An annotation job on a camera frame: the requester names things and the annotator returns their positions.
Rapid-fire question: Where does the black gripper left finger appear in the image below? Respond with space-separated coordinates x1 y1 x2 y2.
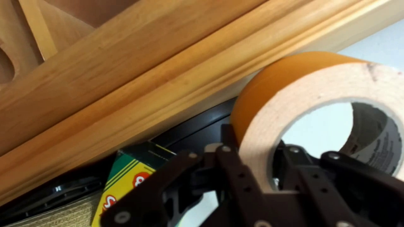
99 123 271 227

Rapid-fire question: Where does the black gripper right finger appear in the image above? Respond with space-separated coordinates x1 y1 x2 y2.
262 141 404 227

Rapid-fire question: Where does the orange masking tape roll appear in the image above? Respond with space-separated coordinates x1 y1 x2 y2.
230 50 404 194

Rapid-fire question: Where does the black round bin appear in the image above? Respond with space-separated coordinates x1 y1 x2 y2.
146 98 237 159

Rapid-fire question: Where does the green yellow crayon box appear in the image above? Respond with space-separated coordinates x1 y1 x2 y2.
89 144 177 227

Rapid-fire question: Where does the wooden roll-top desk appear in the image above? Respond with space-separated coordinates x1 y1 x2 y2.
0 0 404 207

